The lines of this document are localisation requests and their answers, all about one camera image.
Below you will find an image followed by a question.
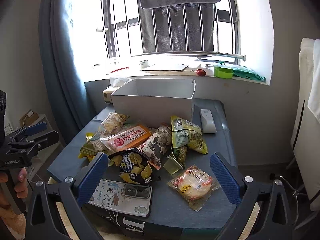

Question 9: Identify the black potato chip bag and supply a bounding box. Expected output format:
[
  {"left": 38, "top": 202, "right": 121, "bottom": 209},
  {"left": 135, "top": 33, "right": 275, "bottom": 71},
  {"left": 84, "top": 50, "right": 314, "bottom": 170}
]
[{"left": 108, "top": 148, "right": 161, "bottom": 185}]

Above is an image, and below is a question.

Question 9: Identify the clear jelly cup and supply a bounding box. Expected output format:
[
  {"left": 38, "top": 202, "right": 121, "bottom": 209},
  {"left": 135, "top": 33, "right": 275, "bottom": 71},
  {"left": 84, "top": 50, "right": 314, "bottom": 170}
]
[{"left": 163, "top": 155, "right": 183, "bottom": 177}]

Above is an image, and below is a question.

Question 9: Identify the person's left hand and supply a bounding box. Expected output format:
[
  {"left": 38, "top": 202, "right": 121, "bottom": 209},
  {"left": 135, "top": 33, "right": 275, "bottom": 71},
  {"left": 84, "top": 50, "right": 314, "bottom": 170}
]
[{"left": 1, "top": 168, "right": 28, "bottom": 209}]

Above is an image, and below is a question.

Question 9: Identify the brown white patterned snack bag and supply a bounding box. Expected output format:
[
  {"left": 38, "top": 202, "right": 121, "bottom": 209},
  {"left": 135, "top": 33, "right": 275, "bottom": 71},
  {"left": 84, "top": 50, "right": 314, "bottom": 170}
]
[{"left": 137, "top": 124, "right": 172, "bottom": 170}]

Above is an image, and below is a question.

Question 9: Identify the white cardboard box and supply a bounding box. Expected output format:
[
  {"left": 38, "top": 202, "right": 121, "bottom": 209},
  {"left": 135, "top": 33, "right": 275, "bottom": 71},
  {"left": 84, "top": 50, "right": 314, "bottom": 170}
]
[{"left": 111, "top": 78, "right": 196, "bottom": 128}]

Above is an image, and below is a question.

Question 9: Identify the dark grey hanging towel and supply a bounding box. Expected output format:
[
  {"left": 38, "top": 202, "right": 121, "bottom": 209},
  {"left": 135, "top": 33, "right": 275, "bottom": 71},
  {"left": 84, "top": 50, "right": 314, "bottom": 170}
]
[{"left": 138, "top": 0, "right": 221, "bottom": 53}]

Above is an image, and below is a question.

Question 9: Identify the red small object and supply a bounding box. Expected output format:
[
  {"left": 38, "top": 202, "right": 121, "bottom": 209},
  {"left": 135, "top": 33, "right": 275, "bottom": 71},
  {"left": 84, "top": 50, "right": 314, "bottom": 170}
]
[{"left": 195, "top": 69, "right": 206, "bottom": 76}]

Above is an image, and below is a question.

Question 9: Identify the green plastic bag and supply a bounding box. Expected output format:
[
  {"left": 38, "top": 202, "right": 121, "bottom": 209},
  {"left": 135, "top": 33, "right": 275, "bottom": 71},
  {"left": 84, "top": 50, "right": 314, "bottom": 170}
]
[{"left": 219, "top": 61, "right": 266, "bottom": 82}]

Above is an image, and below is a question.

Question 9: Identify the smartphone with cartoon case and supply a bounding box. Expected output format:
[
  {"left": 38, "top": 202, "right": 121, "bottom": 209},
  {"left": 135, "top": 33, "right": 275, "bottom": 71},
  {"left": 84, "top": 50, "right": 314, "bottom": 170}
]
[{"left": 88, "top": 179, "right": 152, "bottom": 217}]

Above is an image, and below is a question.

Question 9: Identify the blue curtain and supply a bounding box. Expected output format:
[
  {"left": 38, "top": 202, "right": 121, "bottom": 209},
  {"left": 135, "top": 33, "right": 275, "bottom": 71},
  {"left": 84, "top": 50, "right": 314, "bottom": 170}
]
[{"left": 39, "top": 0, "right": 96, "bottom": 143}]

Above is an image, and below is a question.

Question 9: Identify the beige chip bag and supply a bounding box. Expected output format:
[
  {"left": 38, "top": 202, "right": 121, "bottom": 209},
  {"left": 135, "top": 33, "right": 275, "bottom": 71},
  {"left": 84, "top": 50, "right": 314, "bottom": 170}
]
[{"left": 88, "top": 113, "right": 129, "bottom": 141}]

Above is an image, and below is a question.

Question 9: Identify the metal window rail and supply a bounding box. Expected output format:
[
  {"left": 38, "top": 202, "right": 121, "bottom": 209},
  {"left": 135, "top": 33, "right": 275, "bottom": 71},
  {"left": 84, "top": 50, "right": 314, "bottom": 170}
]
[{"left": 135, "top": 51, "right": 246, "bottom": 61}]

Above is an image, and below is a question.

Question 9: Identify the bread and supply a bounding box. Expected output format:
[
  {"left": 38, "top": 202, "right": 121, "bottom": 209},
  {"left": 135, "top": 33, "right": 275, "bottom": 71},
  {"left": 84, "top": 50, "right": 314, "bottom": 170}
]
[{"left": 167, "top": 165, "right": 221, "bottom": 212}]

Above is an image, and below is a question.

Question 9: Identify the white towel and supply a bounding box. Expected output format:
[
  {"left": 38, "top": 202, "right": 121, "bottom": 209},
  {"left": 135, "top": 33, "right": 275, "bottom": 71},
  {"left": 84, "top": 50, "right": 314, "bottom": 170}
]
[{"left": 308, "top": 39, "right": 320, "bottom": 122}]

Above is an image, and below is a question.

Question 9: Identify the white remote control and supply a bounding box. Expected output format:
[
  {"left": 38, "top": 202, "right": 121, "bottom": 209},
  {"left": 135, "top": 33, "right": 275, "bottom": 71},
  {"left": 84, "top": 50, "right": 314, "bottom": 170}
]
[{"left": 200, "top": 109, "right": 217, "bottom": 134}]

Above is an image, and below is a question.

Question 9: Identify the yellow green snack bag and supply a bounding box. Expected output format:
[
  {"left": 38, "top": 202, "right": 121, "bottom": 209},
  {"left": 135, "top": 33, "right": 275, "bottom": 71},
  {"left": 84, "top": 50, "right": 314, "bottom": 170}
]
[{"left": 171, "top": 115, "right": 208, "bottom": 154}]

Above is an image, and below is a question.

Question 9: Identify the white mattress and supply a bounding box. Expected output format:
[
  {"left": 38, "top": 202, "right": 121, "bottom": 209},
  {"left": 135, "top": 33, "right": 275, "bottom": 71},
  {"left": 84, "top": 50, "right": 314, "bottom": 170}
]
[{"left": 291, "top": 38, "right": 319, "bottom": 211}]

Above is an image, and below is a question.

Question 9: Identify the orange pink snack packet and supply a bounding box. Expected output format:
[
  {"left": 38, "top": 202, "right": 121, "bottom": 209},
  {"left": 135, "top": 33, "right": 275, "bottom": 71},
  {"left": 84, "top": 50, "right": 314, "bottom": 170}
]
[{"left": 100, "top": 124, "right": 152, "bottom": 153}]

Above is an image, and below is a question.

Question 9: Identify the tissue pack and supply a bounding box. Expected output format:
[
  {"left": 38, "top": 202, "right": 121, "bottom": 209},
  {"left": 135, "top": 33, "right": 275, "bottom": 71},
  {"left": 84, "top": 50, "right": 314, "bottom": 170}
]
[{"left": 103, "top": 77, "right": 131, "bottom": 103}]

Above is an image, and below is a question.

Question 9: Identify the green seaweed snack packet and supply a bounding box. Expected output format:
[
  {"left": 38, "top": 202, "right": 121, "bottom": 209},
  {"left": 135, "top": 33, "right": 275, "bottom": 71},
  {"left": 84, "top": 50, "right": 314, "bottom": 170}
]
[{"left": 171, "top": 146, "right": 188, "bottom": 168}]

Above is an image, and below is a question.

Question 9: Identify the green round container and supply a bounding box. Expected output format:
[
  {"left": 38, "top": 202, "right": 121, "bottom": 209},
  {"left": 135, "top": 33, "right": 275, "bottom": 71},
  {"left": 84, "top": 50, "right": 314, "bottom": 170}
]
[{"left": 214, "top": 64, "right": 233, "bottom": 79}]

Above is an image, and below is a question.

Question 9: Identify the yellow snack bar packet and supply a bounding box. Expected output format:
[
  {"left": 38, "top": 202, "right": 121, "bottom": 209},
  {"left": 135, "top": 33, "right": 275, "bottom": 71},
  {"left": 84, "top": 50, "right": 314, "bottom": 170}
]
[{"left": 78, "top": 132, "right": 108, "bottom": 161}]

